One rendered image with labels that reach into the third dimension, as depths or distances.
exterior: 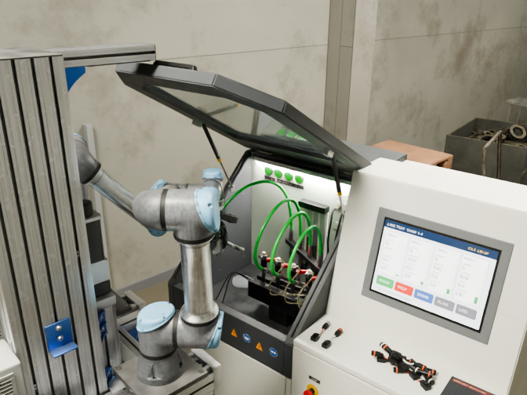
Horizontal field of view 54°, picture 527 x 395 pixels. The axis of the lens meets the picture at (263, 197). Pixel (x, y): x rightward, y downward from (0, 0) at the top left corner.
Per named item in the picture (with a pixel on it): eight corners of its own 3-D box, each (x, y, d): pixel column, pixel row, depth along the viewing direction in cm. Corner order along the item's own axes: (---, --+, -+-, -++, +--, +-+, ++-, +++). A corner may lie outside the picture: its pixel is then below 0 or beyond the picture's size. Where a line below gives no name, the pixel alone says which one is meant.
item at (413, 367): (365, 362, 179) (367, 349, 177) (379, 347, 187) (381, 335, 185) (428, 393, 166) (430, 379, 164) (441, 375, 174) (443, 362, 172)
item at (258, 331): (175, 315, 236) (173, 285, 230) (182, 311, 240) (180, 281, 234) (282, 375, 200) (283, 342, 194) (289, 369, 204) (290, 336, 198)
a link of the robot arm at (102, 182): (73, 141, 172) (176, 223, 197) (70, 133, 181) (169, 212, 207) (49, 167, 171) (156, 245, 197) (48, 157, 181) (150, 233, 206)
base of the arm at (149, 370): (151, 393, 157) (149, 367, 153) (127, 368, 167) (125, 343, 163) (192, 371, 166) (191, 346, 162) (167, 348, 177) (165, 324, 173)
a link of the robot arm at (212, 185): (186, 211, 176) (191, 198, 186) (219, 211, 175) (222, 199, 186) (185, 189, 173) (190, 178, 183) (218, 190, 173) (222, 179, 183)
